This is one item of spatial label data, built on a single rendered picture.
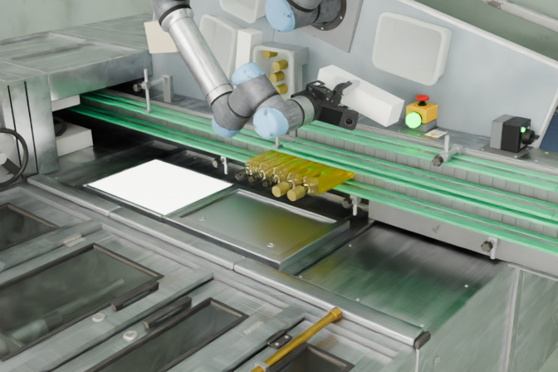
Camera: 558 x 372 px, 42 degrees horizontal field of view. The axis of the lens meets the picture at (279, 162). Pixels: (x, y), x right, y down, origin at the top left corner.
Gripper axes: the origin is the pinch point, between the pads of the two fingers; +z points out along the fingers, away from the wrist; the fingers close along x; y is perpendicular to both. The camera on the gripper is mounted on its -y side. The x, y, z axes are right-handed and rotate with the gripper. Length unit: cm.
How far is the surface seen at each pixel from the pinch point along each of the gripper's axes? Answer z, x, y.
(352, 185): 17.5, 37.2, 2.4
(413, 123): 23.9, 11.3, -7.9
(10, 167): -37, 68, 105
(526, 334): 43, 69, -59
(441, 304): -8, 37, -45
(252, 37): 29, 14, 62
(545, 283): 55, 56, -56
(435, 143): 21.3, 12.4, -17.3
